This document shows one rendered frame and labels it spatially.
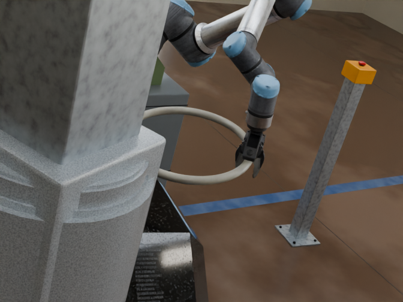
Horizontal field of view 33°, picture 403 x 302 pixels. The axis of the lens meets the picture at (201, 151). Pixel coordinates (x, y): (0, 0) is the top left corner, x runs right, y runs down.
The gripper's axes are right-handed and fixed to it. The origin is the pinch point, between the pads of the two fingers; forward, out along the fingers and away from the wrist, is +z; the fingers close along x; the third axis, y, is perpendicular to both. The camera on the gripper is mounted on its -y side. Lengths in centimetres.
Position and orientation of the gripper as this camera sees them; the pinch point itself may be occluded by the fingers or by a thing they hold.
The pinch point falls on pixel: (246, 174)
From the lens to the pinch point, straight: 250.6
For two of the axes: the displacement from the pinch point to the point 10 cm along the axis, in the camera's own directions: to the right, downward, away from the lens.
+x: -9.6, -2.6, 1.3
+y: 2.4, -4.7, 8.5
